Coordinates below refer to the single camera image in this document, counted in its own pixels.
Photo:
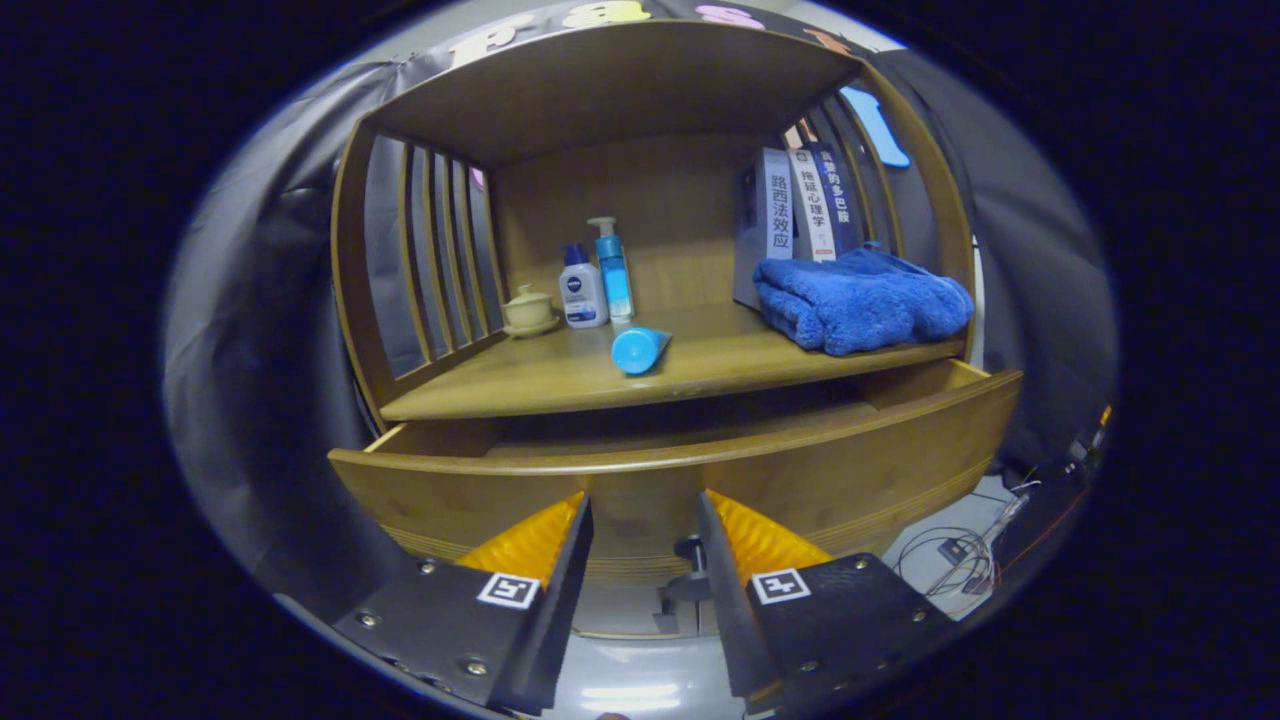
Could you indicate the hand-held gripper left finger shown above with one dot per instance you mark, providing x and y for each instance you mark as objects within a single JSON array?
[{"x": 555, "y": 610}]

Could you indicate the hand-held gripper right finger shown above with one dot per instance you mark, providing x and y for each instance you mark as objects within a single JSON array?
[{"x": 735, "y": 610}]

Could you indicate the wooden drawer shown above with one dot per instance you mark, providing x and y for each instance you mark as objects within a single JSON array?
[{"x": 850, "y": 450}]

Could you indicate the blue white squeeze tube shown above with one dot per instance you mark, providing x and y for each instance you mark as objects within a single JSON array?
[{"x": 640, "y": 350}]

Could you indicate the wooden countertop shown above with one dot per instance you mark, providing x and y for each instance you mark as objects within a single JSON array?
[{"x": 560, "y": 375}]

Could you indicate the wooden cabinet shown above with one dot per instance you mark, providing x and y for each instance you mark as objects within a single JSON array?
[{"x": 620, "y": 80}]

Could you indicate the beige lidded teacup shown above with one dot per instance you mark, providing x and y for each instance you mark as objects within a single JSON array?
[{"x": 528, "y": 312}]

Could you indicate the white blue-capped lotion bottle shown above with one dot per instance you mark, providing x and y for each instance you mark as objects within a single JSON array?
[{"x": 583, "y": 295}]

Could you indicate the folded blue towel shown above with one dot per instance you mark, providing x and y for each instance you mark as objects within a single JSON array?
[{"x": 860, "y": 300}]

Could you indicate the blue pump bottle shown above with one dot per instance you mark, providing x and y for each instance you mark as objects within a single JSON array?
[{"x": 612, "y": 275}]

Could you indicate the black orange device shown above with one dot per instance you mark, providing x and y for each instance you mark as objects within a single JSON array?
[{"x": 1085, "y": 445}]

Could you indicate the grey book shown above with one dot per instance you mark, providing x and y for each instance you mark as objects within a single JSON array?
[{"x": 775, "y": 210}]

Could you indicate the white spine book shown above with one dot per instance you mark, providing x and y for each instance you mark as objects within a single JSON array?
[{"x": 812, "y": 210}]

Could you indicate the black backdrop cloth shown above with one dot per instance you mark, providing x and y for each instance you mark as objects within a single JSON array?
[{"x": 270, "y": 300}]

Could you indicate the dark blue book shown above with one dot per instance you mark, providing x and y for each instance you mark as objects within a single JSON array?
[{"x": 842, "y": 200}]

